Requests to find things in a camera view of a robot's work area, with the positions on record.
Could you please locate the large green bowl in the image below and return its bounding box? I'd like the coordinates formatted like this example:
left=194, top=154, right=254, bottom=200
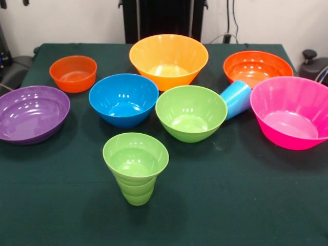
left=155, top=85, right=229, bottom=144

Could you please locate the small green bowl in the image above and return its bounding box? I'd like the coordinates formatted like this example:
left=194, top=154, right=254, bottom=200
left=102, top=132, right=170, bottom=187

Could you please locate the blue cup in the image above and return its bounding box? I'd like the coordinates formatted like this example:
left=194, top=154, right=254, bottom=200
left=219, top=80, right=252, bottom=121

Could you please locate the stack of green cups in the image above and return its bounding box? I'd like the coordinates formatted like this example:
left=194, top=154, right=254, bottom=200
left=118, top=176, right=156, bottom=206

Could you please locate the wide purple bowl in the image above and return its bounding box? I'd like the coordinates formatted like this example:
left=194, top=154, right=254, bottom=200
left=0, top=85, right=71, bottom=146

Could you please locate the blue bowl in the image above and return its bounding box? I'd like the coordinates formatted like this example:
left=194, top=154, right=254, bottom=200
left=88, top=73, right=159, bottom=129

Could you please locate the large yellow-orange bowl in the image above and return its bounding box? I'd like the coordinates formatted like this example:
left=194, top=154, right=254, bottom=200
left=129, top=34, right=209, bottom=92

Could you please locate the small orange bowl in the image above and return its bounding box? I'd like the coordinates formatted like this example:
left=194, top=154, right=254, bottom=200
left=49, top=55, right=98, bottom=93

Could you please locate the wide red-orange bowl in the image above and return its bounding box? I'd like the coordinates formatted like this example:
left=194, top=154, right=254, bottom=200
left=222, top=50, right=295, bottom=89

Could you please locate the large pink bowl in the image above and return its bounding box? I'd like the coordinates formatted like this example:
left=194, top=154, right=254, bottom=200
left=250, top=76, right=328, bottom=151

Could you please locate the dark green tablecloth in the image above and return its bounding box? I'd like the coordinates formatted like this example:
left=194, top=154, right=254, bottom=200
left=0, top=43, right=328, bottom=246

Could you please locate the grey chair with black knob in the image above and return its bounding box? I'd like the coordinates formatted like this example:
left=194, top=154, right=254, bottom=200
left=298, top=49, right=328, bottom=85

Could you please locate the black equipment box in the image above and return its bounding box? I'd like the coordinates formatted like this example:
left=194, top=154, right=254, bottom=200
left=0, top=23, right=13, bottom=71

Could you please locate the white cable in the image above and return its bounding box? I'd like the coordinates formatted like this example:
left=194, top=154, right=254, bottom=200
left=209, top=33, right=227, bottom=44

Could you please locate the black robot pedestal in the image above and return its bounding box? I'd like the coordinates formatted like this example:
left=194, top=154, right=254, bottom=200
left=118, top=0, right=209, bottom=44

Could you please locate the black wall cable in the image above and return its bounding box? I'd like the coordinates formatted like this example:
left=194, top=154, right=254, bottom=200
left=227, top=0, right=240, bottom=44

